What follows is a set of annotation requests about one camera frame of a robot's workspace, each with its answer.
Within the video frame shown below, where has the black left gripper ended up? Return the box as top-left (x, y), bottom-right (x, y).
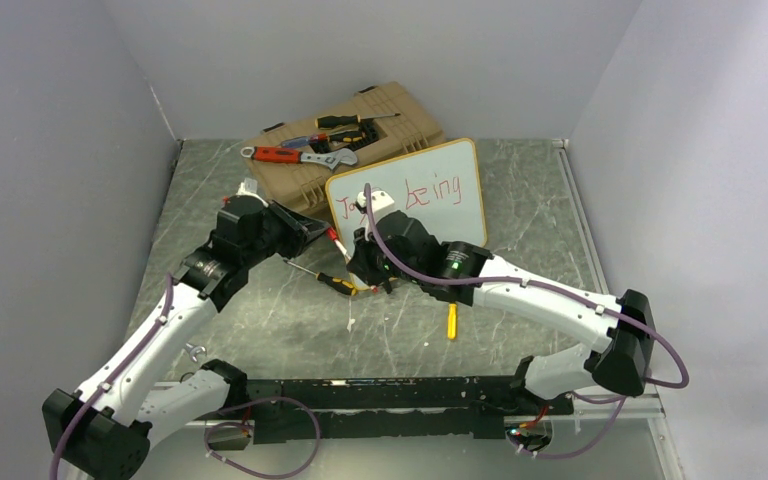
top-left (242, 200), bottom-right (330, 269)

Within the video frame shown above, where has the red whiteboard marker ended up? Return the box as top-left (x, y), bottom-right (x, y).
top-left (327, 228), bottom-right (380, 295)

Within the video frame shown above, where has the yellow-framed whiteboard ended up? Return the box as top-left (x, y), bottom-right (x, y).
top-left (325, 138), bottom-right (487, 253)

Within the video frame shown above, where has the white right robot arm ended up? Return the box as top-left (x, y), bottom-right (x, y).
top-left (348, 211), bottom-right (654, 415)

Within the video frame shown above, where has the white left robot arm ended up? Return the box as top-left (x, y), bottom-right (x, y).
top-left (42, 194), bottom-right (330, 479)

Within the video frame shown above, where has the black orange screwdriver on table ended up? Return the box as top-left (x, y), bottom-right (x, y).
top-left (283, 259), bottom-right (358, 297)

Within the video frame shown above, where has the tan plastic toolbox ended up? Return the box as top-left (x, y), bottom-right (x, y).
top-left (241, 81), bottom-right (447, 217)

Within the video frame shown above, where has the blue red screwdriver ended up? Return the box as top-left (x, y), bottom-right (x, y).
top-left (280, 133), bottom-right (329, 149)

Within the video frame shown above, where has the black yellow tool in toolbox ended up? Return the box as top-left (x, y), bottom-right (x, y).
top-left (328, 124), bottom-right (380, 150)

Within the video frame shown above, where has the black yellow screwdriver on toolbox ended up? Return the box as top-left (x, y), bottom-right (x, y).
top-left (314, 113), bottom-right (400, 130)

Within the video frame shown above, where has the silver open-end wrench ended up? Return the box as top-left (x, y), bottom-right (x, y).
top-left (183, 342), bottom-right (207, 363)

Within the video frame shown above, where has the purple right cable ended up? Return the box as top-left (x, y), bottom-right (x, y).
top-left (362, 182), bottom-right (691, 462)

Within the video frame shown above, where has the purple cable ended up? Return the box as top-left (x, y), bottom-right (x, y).
top-left (362, 182), bottom-right (691, 462)
top-left (47, 272), bottom-right (322, 480)

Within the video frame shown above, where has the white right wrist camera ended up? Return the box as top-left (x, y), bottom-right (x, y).
top-left (355, 190), bottom-right (397, 219)

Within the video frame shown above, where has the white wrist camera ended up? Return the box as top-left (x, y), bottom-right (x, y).
top-left (223, 177), bottom-right (268, 206)
top-left (355, 190), bottom-right (397, 219)

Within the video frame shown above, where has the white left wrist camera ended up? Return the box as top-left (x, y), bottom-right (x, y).
top-left (223, 177), bottom-right (268, 206)

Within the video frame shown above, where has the red handle adjustable wrench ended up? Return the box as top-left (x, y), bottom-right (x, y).
top-left (241, 146), bottom-right (359, 171)

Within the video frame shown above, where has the yellow handle screwdriver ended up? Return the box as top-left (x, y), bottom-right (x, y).
top-left (446, 303), bottom-right (458, 341)

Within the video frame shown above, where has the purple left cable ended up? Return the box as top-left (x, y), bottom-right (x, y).
top-left (47, 272), bottom-right (322, 480)

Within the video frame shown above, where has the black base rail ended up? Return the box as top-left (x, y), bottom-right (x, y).
top-left (185, 360), bottom-right (574, 446)

